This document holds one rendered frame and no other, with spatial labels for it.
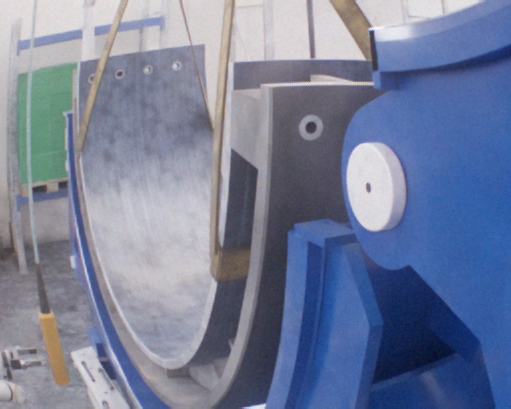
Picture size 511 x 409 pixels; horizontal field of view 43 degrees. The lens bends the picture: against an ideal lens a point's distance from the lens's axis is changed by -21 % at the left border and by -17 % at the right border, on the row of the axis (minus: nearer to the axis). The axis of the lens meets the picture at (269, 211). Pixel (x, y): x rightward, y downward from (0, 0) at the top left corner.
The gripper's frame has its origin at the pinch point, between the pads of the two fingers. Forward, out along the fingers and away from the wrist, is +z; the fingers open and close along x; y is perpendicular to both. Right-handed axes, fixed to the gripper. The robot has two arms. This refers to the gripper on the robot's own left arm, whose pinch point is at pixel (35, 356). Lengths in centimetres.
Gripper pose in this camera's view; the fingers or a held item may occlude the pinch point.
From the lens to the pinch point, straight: 276.9
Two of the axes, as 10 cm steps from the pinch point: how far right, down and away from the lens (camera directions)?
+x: -4.4, -2.1, 8.7
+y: -0.2, -9.7, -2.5
